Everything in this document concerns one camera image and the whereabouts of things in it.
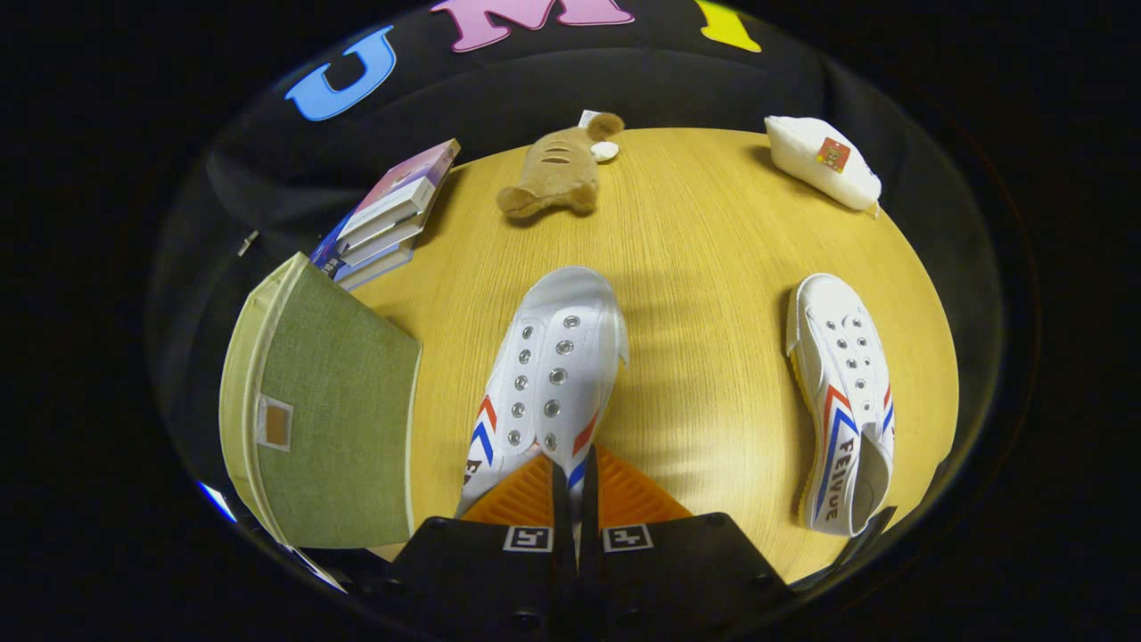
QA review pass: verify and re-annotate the pink cover book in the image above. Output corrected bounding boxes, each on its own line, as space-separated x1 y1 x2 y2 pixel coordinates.
357 138 462 224

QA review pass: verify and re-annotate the black backdrop cloth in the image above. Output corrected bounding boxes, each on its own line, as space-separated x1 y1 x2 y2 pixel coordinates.
147 0 1008 536

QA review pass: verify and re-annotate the green fabric storage box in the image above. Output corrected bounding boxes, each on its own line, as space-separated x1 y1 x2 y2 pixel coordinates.
218 251 423 550

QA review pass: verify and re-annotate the white plush toy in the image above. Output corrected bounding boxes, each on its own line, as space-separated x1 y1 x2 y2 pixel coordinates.
764 114 883 215

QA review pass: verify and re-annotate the pale purple book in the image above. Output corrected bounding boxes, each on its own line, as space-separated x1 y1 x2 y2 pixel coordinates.
334 241 415 292

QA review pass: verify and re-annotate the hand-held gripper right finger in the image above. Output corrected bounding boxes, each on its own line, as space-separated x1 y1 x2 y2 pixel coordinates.
578 446 794 642

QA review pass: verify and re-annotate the grey white book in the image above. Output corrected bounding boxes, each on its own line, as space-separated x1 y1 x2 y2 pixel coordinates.
337 201 429 257

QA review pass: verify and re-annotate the brown plush toy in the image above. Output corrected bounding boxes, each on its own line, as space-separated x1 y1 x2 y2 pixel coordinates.
496 111 627 220

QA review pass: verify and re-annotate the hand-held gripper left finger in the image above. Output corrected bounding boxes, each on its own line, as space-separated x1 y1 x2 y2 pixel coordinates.
379 453 579 642

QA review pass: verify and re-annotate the white striped canvas shoe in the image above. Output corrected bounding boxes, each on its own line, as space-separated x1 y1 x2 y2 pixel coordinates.
784 272 897 538
455 266 631 523

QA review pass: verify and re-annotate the blue cover book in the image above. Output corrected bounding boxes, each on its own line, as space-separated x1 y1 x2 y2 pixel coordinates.
310 223 353 277

